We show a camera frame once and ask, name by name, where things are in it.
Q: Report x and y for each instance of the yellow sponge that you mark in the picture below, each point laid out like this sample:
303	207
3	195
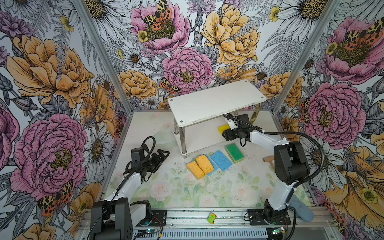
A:
223	128

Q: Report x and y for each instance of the blue sponge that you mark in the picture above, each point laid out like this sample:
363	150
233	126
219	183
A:
221	160
215	167

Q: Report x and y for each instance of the green sponge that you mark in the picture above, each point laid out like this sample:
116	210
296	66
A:
235	153

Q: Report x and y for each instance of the small wooden mallet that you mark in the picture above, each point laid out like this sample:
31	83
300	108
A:
270	160

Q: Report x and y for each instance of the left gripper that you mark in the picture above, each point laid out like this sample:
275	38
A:
158	161

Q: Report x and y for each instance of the white two-tier shelf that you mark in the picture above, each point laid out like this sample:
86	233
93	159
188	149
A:
198	115

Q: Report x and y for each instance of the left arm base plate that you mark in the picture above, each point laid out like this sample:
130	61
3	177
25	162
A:
158	219

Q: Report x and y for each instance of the blue grey oval pad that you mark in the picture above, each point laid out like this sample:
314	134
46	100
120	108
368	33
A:
302	210

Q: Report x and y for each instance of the green orange small block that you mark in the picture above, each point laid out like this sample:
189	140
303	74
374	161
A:
212	217

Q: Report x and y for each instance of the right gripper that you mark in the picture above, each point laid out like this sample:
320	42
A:
228	134

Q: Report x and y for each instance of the aluminium front rail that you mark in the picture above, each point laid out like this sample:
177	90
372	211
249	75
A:
233	224

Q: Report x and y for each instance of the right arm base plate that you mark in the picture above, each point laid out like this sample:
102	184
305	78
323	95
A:
261	217

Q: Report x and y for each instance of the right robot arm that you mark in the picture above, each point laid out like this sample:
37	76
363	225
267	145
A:
291	167

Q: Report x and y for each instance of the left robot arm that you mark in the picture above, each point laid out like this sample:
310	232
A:
116	217

